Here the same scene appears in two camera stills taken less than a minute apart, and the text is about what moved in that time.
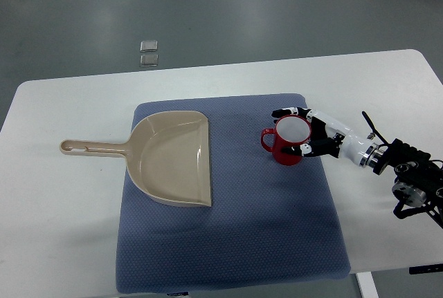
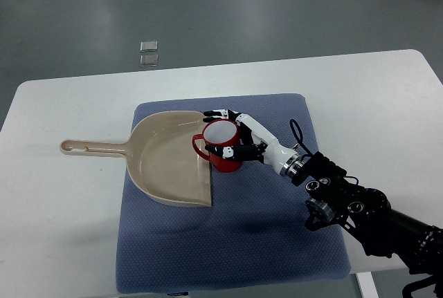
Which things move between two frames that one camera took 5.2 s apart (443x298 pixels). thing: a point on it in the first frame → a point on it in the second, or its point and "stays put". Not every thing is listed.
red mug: [291, 130] → [221, 133]
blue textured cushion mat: [269, 223] stays put
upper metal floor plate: [149, 45] stays put
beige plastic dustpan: [167, 155] stays put
